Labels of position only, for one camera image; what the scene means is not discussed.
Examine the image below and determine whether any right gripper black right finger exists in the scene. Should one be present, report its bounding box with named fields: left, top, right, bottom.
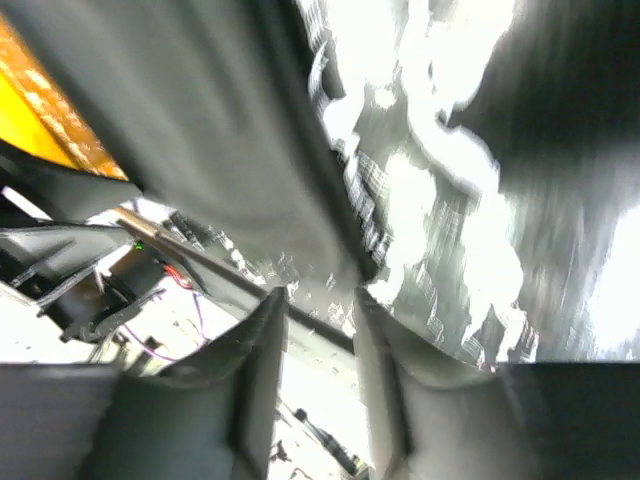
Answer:
left=354, top=288, right=639, bottom=479

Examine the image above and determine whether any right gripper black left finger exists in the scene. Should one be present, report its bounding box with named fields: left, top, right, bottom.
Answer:
left=1, top=287, right=287, bottom=479

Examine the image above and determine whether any black t shirt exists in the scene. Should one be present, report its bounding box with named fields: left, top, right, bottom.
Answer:
left=1, top=1, right=377, bottom=285

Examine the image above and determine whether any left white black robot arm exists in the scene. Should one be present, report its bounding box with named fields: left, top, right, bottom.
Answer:
left=1, top=143, right=203, bottom=343

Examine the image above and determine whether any yellow plastic bin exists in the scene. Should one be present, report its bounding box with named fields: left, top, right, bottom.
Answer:
left=1, top=19, right=128, bottom=181

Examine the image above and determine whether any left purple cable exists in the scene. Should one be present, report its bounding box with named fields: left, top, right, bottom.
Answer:
left=122, top=292, right=211, bottom=364

